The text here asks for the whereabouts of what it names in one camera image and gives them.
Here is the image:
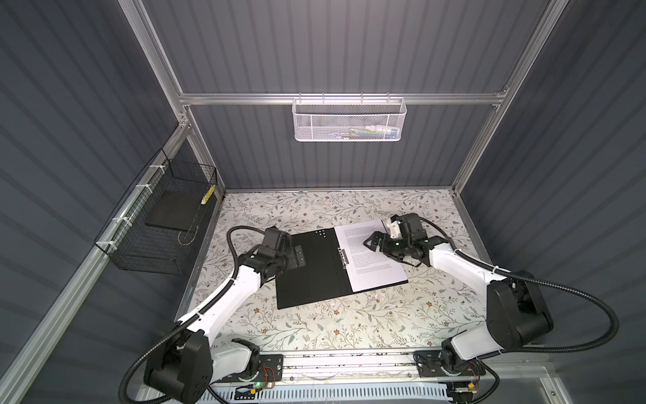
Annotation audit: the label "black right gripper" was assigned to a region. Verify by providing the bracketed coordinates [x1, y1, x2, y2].
[362, 231, 410, 261]

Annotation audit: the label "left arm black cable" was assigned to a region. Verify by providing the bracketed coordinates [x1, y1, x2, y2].
[118, 225, 268, 404]

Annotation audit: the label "floral patterned table mat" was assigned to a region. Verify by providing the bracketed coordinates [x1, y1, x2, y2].
[191, 190, 486, 351]

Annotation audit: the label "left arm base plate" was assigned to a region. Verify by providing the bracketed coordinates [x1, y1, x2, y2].
[248, 353, 284, 383]

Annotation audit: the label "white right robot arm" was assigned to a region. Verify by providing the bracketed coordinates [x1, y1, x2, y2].
[363, 232, 553, 375]

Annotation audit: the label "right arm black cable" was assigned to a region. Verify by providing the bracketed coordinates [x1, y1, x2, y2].
[418, 216, 620, 354]

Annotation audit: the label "yellow green marker pen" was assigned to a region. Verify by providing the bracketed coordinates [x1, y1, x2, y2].
[200, 185, 217, 205]

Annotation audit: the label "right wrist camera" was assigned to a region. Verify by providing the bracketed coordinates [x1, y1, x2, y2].
[386, 214, 427, 241]

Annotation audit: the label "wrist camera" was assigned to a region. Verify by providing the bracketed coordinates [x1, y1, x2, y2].
[262, 227, 292, 253]
[386, 214, 427, 241]

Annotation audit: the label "white ventilated front rail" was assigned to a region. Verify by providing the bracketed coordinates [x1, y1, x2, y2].
[200, 382, 454, 403]

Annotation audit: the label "black wire basket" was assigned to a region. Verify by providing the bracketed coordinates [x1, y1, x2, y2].
[95, 151, 219, 275]

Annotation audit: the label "pens in white basket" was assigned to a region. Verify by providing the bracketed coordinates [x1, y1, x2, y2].
[330, 126, 400, 141]

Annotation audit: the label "printed paper sheet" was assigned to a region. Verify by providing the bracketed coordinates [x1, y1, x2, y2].
[333, 219, 408, 293]

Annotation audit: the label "white wire mesh basket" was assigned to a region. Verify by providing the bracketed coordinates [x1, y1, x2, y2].
[291, 97, 407, 142]

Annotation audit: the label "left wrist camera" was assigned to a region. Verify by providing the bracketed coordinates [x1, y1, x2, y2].
[262, 227, 292, 253]

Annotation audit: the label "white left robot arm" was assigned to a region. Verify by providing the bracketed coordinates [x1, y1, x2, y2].
[143, 244, 306, 403]

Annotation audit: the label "red folder black inside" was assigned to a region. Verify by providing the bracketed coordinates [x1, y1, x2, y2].
[276, 228, 408, 310]

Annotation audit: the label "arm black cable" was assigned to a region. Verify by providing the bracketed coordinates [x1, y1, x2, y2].
[118, 225, 268, 404]
[418, 216, 620, 354]

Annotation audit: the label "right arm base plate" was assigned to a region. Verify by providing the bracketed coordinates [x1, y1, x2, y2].
[413, 349, 487, 379]

